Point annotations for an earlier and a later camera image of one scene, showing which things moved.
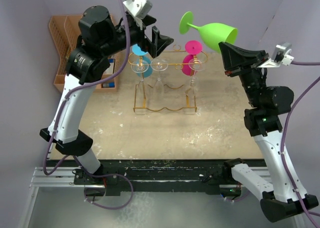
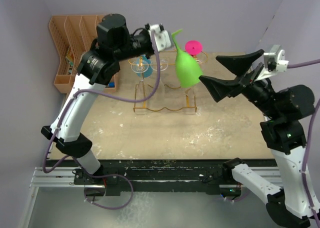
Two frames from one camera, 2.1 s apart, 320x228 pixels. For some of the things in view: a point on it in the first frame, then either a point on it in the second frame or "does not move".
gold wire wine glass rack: (167, 80) does not move
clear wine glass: (140, 66) does not move
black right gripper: (236, 59) → (219, 87)
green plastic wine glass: (212, 34) → (187, 69)
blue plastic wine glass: (144, 65) does not move
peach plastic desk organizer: (65, 30) does not move
